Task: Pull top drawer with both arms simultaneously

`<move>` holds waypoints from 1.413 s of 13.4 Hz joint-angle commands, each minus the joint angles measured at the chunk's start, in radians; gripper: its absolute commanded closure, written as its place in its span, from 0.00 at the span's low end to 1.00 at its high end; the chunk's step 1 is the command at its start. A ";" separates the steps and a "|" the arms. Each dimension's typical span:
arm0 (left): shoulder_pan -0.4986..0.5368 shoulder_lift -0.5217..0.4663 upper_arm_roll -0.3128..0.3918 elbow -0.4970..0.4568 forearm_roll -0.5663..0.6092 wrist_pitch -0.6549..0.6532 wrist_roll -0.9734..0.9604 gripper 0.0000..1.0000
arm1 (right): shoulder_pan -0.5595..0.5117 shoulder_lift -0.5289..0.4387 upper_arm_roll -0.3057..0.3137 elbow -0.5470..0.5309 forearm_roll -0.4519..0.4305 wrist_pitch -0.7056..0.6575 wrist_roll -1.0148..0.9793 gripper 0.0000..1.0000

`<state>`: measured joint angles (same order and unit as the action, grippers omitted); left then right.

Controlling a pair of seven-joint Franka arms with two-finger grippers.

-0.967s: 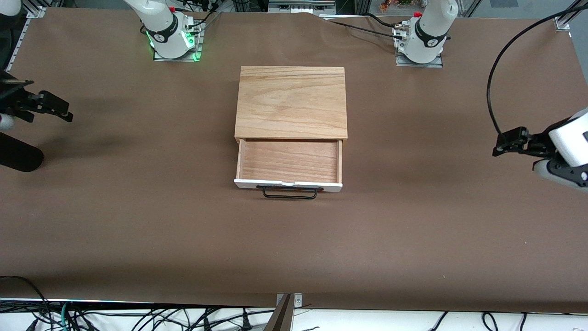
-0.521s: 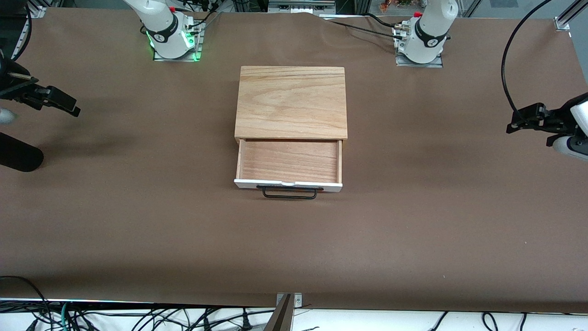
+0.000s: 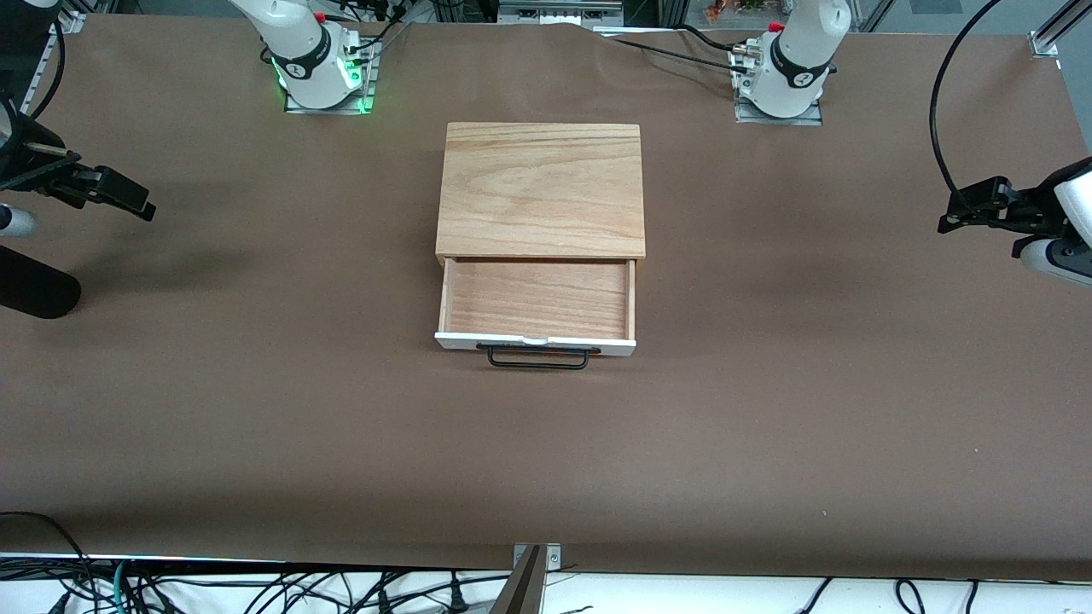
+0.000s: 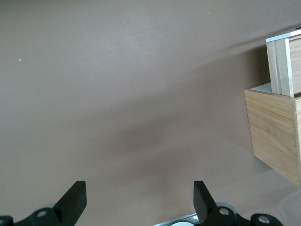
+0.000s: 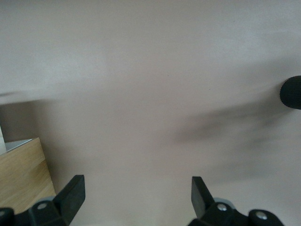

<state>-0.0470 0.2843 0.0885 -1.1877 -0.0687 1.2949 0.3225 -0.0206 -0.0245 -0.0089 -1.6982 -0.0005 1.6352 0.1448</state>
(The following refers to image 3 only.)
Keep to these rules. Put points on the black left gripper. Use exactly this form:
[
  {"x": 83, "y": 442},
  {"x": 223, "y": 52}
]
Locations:
[{"x": 1029, "y": 210}]

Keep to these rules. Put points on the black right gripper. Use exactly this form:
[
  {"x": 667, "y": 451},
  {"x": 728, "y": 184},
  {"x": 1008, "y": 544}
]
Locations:
[{"x": 32, "y": 173}]

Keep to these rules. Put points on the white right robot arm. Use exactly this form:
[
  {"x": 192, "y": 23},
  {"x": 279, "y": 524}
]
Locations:
[{"x": 299, "y": 43}]

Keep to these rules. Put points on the wooden drawer cabinet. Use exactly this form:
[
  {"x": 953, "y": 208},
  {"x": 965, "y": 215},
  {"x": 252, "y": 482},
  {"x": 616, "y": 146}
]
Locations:
[{"x": 542, "y": 188}]

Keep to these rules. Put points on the black cylindrical object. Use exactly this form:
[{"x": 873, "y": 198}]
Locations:
[{"x": 34, "y": 290}]

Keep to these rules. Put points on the grey power strip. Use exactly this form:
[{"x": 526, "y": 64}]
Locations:
[{"x": 559, "y": 10}]

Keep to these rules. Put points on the brown table cover sheet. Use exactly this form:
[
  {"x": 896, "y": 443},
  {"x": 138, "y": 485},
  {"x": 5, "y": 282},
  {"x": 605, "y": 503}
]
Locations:
[{"x": 546, "y": 477}]

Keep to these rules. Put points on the grey metal mounting bar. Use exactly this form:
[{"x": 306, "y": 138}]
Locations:
[{"x": 522, "y": 593}]

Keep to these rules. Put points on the aluminium frame profile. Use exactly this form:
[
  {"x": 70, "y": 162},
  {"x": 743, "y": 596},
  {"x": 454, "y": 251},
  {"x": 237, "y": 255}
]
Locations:
[
  {"x": 1054, "y": 34},
  {"x": 38, "y": 77}
]

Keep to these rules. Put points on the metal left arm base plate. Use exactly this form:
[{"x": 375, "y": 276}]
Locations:
[{"x": 810, "y": 118}]

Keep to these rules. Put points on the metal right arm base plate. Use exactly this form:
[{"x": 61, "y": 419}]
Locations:
[{"x": 341, "y": 109}]

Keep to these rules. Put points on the small metal bracket plate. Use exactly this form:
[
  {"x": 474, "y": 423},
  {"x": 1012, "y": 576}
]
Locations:
[{"x": 553, "y": 554}]

